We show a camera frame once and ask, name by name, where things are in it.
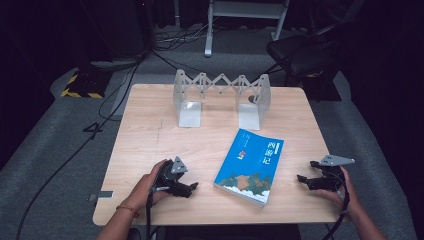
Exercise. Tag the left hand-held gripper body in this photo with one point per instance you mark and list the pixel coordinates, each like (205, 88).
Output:
(170, 178)

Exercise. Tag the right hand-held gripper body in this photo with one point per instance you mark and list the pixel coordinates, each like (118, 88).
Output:
(330, 180)

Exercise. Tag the blue paperback book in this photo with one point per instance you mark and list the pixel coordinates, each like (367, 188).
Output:
(253, 160)

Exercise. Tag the grey metal expandable book rack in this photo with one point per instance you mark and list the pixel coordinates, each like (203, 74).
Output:
(190, 113)

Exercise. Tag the person's right hand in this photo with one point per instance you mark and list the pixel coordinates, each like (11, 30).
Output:
(350, 196)

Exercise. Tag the person's left hand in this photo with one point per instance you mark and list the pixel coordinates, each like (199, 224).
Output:
(143, 190)

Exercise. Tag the black chair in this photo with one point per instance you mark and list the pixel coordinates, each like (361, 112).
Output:
(300, 50)

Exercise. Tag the yellow black striped base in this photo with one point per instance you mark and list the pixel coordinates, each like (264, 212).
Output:
(85, 85)

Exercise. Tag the grey metal stand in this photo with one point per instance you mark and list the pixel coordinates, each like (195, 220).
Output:
(246, 10)

